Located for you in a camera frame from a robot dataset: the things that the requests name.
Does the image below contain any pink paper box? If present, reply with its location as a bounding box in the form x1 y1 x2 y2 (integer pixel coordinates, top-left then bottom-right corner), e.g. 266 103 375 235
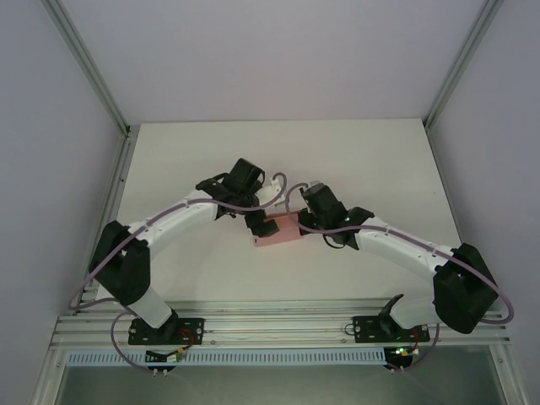
252 213 307 248

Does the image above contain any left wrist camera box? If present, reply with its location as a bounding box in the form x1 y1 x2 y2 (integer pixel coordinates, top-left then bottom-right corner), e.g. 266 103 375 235
256 175 289 214

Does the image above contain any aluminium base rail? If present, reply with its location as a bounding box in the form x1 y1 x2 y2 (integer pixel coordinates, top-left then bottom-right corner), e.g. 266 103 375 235
49 298 512 350

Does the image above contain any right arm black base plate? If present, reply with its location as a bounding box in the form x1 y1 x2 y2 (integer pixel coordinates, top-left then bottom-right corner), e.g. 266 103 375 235
353 314 431 343

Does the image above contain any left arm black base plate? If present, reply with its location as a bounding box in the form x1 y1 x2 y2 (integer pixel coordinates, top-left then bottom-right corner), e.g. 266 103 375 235
127 316 207 347

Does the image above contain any aluminium table side rail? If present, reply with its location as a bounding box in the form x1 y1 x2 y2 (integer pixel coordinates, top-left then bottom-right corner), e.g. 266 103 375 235
71 125 138 316

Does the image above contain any white slotted cable duct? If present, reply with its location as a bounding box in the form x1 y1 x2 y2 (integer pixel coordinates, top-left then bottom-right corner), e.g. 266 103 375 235
66 347 388 367

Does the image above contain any aluminium frame post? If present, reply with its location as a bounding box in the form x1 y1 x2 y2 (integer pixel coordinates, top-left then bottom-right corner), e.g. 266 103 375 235
423 0 507 130
41 0 132 137

